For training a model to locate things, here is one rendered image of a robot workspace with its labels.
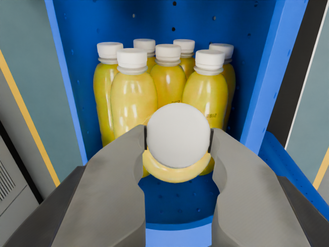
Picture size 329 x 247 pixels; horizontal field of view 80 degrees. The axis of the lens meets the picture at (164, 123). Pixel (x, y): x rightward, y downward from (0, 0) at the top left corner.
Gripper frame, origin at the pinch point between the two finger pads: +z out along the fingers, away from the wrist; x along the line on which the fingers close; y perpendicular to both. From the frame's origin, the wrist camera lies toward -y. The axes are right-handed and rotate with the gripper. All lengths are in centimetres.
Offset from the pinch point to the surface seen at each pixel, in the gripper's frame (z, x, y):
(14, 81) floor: 129, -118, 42
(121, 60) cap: 14.6, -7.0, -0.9
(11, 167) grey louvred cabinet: 114, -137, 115
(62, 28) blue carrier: 15.3, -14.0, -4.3
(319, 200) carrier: 53, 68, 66
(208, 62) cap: 15.8, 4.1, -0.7
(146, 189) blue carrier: 15.1, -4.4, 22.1
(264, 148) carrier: 91, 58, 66
